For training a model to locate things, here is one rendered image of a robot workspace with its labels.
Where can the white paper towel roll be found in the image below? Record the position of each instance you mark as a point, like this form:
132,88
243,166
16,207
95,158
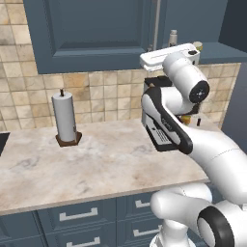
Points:
65,115

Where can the blue base cabinet door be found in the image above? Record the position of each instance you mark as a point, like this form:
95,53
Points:
19,230

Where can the open blue cabinet door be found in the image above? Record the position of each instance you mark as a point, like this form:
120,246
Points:
236,22

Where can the brown paper towel holder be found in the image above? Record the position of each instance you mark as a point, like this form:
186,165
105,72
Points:
68,142

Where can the blue drawer front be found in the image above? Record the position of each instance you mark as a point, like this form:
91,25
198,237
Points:
141,233
80,236
77,214
136,205

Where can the black hob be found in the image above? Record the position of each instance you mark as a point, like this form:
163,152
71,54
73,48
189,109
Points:
3,143

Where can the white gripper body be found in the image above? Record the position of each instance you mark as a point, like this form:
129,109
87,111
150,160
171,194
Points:
154,58

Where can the grey bottle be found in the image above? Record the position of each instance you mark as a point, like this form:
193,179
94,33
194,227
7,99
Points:
173,38

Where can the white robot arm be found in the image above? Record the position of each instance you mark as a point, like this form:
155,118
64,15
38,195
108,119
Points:
218,160

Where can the blue wall cabinet door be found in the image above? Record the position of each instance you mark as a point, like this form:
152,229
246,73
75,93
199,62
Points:
93,32

